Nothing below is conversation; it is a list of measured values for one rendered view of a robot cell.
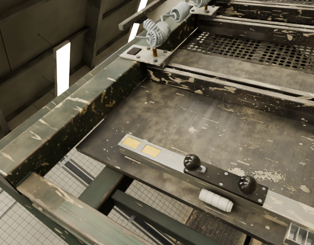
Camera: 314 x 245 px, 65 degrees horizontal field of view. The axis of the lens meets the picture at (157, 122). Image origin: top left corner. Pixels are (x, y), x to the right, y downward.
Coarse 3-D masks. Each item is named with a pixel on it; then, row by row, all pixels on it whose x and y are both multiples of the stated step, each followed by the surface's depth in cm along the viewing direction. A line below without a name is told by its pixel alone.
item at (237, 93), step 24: (144, 24) 88; (144, 48) 101; (168, 72) 94; (192, 72) 93; (216, 72) 89; (216, 96) 89; (240, 96) 83; (264, 96) 78; (288, 96) 76; (312, 96) 75; (312, 120) 75
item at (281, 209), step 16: (144, 144) 72; (144, 160) 71; (160, 160) 68; (176, 160) 67; (176, 176) 67; (192, 176) 63; (224, 192) 60; (272, 192) 57; (256, 208) 57; (272, 208) 55; (288, 208) 54; (304, 208) 54; (288, 224) 54; (304, 224) 52
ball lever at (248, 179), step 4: (244, 176) 48; (248, 176) 48; (240, 180) 48; (244, 180) 47; (248, 180) 47; (252, 180) 47; (240, 184) 48; (244, 184) 47; (248, 184) 47; (252, 184) 47; (256, 184) 47; (240, 188) 48; (244, 188) 47; (248, 188) 47; (252, 188) 47; (256, 188) 47; (244, 192) 47; (248, 192) 47; (252, 192) 47
